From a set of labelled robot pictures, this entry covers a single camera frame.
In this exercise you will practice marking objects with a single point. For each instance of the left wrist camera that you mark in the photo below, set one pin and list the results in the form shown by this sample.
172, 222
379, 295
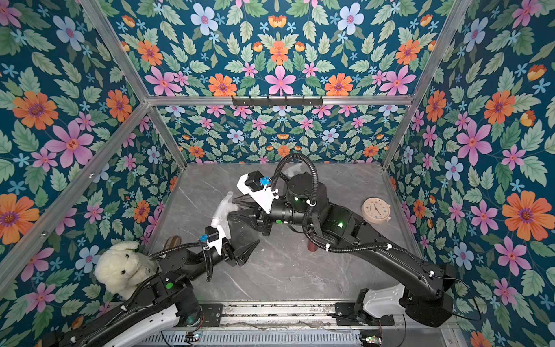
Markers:
219, 238

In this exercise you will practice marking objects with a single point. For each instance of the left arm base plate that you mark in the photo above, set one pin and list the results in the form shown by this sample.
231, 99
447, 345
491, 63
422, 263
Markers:
207, 316

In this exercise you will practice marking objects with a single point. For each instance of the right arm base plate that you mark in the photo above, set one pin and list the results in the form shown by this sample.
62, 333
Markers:
352, 313

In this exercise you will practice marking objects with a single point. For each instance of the plaid cylinder pouch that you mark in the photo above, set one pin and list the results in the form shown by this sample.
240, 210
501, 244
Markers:
172, 242

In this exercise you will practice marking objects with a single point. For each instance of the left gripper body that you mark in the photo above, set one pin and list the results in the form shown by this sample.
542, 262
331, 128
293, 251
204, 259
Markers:
232, 253

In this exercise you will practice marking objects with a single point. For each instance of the red can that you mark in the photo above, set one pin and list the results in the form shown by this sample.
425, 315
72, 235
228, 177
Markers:
311, 247

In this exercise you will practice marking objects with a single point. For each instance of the black hook rail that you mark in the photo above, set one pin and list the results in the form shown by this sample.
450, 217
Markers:
267, 101

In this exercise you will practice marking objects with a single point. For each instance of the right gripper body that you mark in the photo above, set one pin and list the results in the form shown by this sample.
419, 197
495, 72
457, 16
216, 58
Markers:
259, 216

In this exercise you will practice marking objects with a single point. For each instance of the white plush dog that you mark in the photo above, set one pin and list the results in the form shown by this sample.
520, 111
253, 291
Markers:
121, 269

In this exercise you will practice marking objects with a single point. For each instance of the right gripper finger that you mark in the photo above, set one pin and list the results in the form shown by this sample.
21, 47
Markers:
246, 201
245, 217

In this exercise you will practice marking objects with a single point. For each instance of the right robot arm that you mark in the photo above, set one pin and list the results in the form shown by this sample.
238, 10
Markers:
294, 195

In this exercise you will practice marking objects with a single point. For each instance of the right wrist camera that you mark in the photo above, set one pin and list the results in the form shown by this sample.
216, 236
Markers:
258, 187

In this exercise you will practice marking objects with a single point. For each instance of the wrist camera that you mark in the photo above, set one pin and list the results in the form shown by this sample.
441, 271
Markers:
219, 238
258, 187

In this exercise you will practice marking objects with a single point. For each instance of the pink round clock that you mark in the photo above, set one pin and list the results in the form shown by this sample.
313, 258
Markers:
376, 211

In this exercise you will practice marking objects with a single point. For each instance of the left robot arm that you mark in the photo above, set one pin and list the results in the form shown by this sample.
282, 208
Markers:
160, 302

